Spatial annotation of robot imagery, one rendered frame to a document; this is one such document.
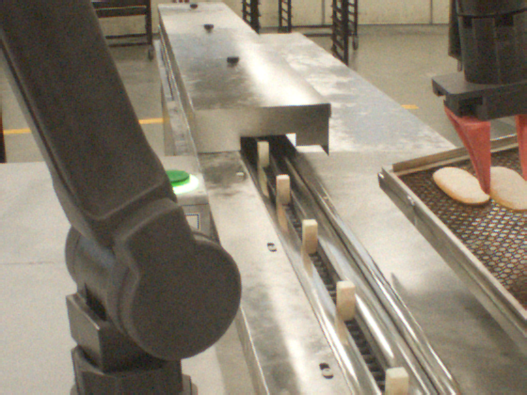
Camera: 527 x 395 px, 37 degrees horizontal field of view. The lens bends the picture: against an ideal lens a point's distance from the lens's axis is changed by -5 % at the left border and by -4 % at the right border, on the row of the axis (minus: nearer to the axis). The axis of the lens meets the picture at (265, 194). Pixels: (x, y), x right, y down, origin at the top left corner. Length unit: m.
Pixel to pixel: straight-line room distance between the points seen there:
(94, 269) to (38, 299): 0.30
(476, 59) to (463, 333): 0.24
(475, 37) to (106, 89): 0.31
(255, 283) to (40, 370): 0.20
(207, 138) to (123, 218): 0.60
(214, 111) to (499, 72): 0.49
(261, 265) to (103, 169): 0.31
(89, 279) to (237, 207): 0.38
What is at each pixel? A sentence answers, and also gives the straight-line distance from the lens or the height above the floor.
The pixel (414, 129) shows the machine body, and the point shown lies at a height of 0.82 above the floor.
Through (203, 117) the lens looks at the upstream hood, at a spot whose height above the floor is 0.91.
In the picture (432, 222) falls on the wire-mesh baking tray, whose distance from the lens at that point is 0.74.
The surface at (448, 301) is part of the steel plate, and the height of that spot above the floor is 0.82.
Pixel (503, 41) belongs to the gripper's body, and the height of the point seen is 1.07.
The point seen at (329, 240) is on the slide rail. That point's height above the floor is 0.85.
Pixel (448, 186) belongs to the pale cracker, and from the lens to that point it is 0.81.
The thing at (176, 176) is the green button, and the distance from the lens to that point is 0.83.
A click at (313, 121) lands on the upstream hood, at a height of 0.89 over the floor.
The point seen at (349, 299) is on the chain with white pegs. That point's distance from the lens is 0.67.
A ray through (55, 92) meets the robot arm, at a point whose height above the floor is 1.08.
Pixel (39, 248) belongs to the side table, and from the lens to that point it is 0.90.
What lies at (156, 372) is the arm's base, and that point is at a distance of 0.51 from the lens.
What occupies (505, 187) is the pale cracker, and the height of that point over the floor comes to 0.95.
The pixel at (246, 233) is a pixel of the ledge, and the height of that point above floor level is 0.86.
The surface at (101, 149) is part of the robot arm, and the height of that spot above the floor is 1.04.
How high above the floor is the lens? 1.17
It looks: 20 degrees down
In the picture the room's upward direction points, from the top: 1 degrees counter-clockwise
